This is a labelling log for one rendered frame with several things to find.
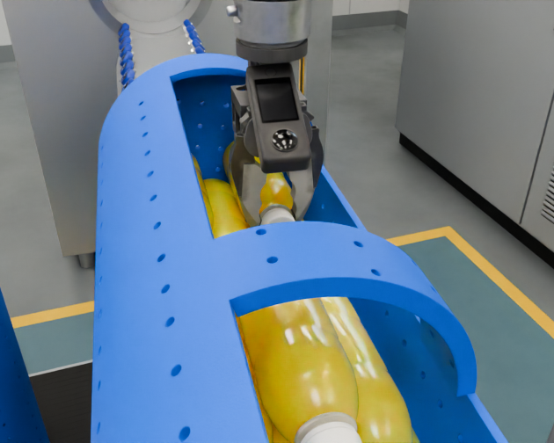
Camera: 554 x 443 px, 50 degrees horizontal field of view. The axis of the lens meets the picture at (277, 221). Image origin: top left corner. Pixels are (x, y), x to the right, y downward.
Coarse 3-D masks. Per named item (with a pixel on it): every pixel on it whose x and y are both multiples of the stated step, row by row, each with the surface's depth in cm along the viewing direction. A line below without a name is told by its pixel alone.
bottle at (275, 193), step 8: (232, 144) 79; (224, 152) 79; (224, 160) 79; (256, 160) 74; (224, 168) 79; (272, 176) 70; (280, 176) 71; (232, 184) 74; (272, 184) 69; (280, 184) 70; (264, 192) 68; (272, 192) 68; (280, 192) 69; (288, 192) 70; (264, 200) 68; (272, 200) 68; (280, 200) 68; (288, 200) 69; (240, 208) 71; (264, 208) 68; (272, 208) 67; (288, 208) 68
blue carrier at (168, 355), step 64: (192, 64) 70; (128, 128) 63; (192, 128) 78; (128, 192) 52; (192, 192) 46; (320, 192) 77; (128, 256) 45; (192, 256) 40; (256, 256) 38; (320, 256) 38; (384, 256) 41; (128, 320) 39; (192, 320) 35; (384, 320) 59; (448, 320) 41; (128, 384) 35; (192, 384) 31; (448, 384) 46
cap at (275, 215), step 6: (270, 210) 67; (276, 210) 67; (282, 210) 67; (264, 216) 67; (270, 216) 66; (276, 216) 66; (282, 216) 66; (288, 216) 66; (264, 222) 66; (270, 222) 66; (276, 222) 66
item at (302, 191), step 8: (288, 176) 65; (296, 176) 65; (304, 176) 65; (296, 184) 65; (304, 184) 65; (312, 184) 66; (296, 192) 66; (304, 192) 66; (312, 192) 66; (296, 200) 66; (304, 200) 66; (296, 208) 67; (304, 208) 67; (296, 216) 67
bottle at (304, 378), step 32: (256, 320) 43; (288, 320) 42; (320, 320) 43; (256, 352) 42; (288, 352) 40; (320, 352) 39; (288, 384) 38; (320, 384) 38; (352, 384) 39; (288, 416) 38; (320, 416) 37; (352, 416) 38
